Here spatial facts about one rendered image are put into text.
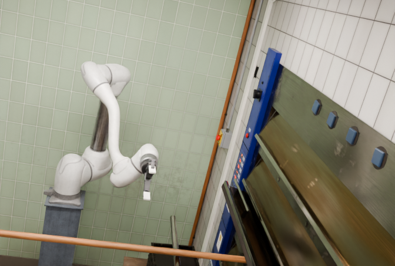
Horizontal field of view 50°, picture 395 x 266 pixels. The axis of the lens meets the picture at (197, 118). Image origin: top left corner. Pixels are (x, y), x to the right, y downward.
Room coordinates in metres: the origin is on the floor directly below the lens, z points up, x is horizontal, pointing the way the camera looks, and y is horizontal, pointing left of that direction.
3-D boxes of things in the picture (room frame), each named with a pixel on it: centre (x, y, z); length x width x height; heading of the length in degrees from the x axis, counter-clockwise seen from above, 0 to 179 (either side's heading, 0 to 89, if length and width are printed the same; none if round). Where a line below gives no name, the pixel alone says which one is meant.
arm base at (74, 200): (2.28, 0.68, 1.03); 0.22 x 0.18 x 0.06; 104
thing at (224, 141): (2.70, -0.21, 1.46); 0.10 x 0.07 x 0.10; 10
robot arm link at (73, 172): (2.30, 0.66, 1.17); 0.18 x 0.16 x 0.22; 150
